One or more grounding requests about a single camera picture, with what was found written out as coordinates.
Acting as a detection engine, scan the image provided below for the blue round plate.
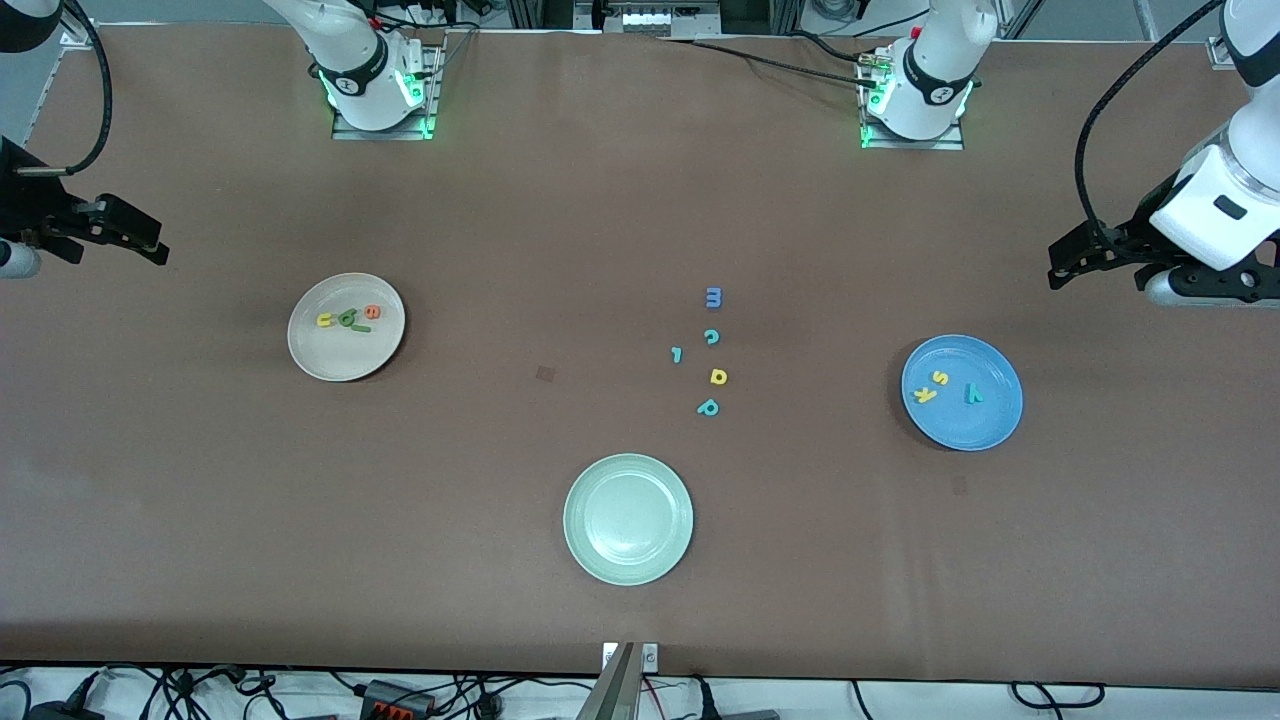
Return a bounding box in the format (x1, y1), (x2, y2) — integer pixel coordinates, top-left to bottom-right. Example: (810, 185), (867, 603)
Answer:
(900, 334), (1025, 452)

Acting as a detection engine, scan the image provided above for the beige brown round plate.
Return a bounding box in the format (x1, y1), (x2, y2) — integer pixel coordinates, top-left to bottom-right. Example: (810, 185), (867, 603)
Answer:
(287, 272), (407, 383)

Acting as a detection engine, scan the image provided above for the silver electronics box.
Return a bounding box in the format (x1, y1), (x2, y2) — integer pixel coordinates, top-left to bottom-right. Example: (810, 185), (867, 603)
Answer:
(595, 0), (723, 39)

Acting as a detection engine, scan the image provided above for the pale green round plate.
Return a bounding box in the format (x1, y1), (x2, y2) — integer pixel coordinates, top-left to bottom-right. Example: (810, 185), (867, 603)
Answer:
(563, 453), (694, 587)

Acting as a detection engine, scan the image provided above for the black orange power strip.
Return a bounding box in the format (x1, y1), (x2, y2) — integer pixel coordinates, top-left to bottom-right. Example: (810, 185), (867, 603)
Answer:
(360, 679), (437, 717)

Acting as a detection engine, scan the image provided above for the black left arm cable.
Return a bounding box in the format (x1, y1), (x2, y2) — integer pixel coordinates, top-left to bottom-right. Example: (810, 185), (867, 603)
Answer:
(1074, 0), (1231, 236)

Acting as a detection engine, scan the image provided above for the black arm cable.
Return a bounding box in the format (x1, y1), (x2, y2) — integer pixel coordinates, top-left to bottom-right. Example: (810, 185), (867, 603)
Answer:
(12, 0), (113, 179)
(1074, 0), (1231, 236)

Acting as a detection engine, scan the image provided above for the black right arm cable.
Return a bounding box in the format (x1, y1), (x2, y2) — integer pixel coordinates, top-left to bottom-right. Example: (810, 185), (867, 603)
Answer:
(12, 0), (113, 179)

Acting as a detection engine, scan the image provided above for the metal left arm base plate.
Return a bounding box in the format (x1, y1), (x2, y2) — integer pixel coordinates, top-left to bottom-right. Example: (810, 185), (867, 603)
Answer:
(860, 45), (967, 152)

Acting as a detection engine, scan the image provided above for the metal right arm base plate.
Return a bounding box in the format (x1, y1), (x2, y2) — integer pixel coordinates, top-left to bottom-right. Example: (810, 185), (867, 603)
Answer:
(332, 35), (447, 142)

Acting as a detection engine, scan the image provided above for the long black table cable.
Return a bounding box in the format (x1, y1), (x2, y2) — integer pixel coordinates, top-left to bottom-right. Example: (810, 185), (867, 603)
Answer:
(660, 36), (881, 89)

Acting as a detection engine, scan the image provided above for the grey metal camera post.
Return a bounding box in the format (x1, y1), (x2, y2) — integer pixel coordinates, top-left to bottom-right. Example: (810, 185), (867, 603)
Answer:
(575, 642), (641, 720)

